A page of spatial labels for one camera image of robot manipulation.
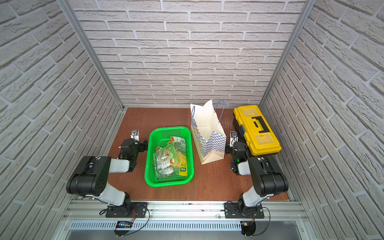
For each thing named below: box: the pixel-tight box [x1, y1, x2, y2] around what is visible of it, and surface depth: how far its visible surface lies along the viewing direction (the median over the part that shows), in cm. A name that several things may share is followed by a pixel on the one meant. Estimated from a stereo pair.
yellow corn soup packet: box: [172, 151, 188, 177], surface depth 87 cm
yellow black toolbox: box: [233, 105, 282, 158], surface depth 87 cm
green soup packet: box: [153, 143, 178, 179], surface depth 85 cm
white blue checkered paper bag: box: [190, 99, 227, 165], surface depth 85 cm
